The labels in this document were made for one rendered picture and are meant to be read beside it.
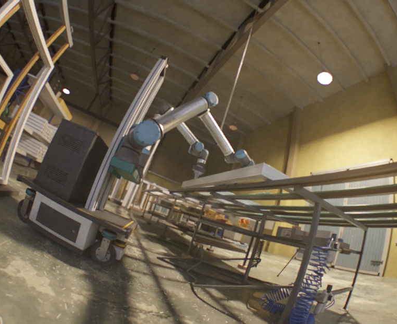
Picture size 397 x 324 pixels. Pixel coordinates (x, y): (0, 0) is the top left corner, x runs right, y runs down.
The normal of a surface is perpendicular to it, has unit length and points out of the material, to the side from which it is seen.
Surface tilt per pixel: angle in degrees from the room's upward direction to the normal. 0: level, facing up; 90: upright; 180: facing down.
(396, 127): 90
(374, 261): 90
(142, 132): 94
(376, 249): 90
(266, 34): 180
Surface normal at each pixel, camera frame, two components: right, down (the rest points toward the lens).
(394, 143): -0.86, -0.40
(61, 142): 0.22, -0.22
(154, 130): 0.51, -0.02
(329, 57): -0.31, 0.90
